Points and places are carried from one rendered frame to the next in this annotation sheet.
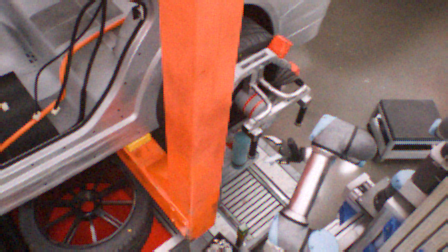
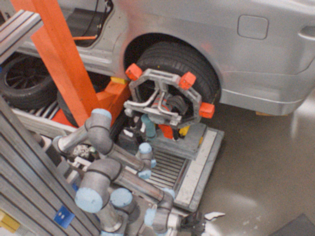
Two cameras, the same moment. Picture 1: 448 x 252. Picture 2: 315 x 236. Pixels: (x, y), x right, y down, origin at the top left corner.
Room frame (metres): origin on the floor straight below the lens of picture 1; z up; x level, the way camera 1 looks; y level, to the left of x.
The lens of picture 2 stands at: (1.13, -1.59, 2.64)
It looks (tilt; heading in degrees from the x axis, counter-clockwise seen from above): 52 degrees down; 79
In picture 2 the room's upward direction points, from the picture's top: 12 degrees counter-clockwise
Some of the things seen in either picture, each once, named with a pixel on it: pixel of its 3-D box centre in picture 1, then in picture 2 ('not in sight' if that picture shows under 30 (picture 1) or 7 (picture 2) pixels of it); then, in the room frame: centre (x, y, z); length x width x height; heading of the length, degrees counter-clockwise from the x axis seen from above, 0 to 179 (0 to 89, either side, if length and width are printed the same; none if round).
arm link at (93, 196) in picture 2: not in sight; (104, 210); (0.91, -0.89, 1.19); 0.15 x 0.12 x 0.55; 56
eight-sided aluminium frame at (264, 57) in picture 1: (247, 98); (165, 100); (1.49, -0.09, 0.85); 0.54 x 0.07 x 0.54; 136
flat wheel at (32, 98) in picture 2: not in sight; (33, 79); (0.42, 1.20, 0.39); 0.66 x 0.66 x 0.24
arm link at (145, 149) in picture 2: not in sight; (146, 153); (1.21, -0.50, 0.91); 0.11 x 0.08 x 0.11; 69
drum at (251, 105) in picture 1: (256, 106); (161, 107); (1.44, -0.14, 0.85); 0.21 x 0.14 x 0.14; 46
